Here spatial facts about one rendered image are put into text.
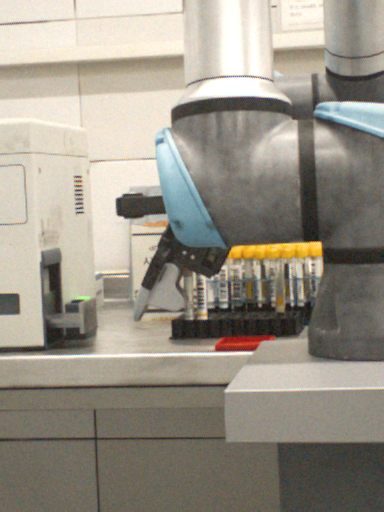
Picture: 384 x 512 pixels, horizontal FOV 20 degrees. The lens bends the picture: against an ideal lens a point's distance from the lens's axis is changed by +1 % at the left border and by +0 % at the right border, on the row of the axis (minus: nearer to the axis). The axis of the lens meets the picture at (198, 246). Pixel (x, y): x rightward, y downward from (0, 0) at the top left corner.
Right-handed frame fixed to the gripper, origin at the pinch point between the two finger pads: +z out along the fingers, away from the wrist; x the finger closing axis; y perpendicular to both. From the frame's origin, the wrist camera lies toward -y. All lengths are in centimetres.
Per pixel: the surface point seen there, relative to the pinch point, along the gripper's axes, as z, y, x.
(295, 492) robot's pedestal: -2, 26, -45
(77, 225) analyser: -3.8, -15.3, 13.9
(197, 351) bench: -0.5, 10.2, -7.2
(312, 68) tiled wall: -42, 0, 60
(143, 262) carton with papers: -1.8, -6.0, 25.1
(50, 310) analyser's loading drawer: 5.8, -10.2, 0.5
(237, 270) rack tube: -8.7, 8.1, 16.6
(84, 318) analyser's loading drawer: 3.7, -5.1, -2.9
